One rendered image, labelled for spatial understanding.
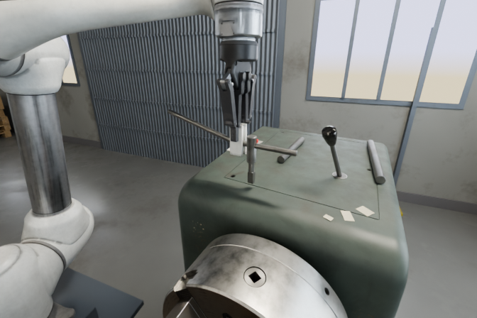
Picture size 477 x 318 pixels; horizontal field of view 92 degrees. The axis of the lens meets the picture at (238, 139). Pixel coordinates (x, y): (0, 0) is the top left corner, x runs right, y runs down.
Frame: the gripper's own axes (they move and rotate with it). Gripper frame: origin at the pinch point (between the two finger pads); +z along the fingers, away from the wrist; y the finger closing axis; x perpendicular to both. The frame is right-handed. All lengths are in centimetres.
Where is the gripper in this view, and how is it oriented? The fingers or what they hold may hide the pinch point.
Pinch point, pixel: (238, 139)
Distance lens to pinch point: 51.2
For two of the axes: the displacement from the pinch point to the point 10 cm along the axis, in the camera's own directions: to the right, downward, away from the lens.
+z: 0.0, 9.4, 3.4
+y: -4.7, 3.0, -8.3
